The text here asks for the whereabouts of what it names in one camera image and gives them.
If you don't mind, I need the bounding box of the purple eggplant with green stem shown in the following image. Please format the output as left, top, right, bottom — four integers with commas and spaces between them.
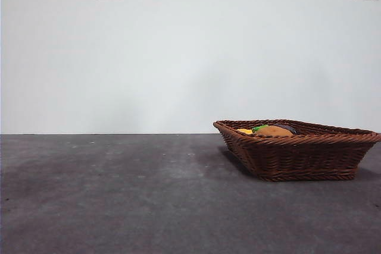
252, 123, 298, 136

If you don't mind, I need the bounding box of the brown potato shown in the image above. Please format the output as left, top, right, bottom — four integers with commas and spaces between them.
255, 126, 294, 138

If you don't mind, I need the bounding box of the brown woven wicker basket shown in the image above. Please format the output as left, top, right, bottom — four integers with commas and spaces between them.
213, 119, 381, 182

